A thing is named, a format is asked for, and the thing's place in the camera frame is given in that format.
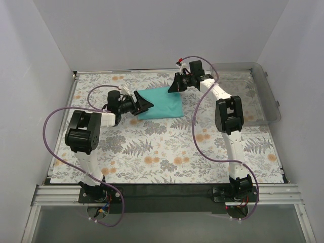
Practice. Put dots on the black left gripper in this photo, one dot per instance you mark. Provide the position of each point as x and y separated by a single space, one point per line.
136 107

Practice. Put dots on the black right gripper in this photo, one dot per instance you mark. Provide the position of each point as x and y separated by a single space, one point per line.
181 82

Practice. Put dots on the teal t shirt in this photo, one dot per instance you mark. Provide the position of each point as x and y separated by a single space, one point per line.
166 105

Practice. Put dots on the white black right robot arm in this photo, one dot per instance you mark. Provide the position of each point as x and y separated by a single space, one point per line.
229 120

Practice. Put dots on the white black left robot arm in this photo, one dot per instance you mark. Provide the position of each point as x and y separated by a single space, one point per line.
83 133

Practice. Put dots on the floral patterned table mat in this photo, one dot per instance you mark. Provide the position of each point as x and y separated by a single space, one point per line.
163 150

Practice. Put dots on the clear plastic bin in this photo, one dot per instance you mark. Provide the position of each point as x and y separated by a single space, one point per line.
249 81

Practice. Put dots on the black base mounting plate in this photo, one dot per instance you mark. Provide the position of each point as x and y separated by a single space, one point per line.
116 202

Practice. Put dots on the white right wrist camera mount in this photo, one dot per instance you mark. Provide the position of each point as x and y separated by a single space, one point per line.
182 67

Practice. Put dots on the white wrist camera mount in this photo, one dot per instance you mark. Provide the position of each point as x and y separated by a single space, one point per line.
125 90
182 67

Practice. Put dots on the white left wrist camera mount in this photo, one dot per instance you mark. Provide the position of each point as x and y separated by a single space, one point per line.
125 90

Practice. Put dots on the aluminium frame rail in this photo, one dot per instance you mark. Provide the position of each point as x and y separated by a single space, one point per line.
65 195

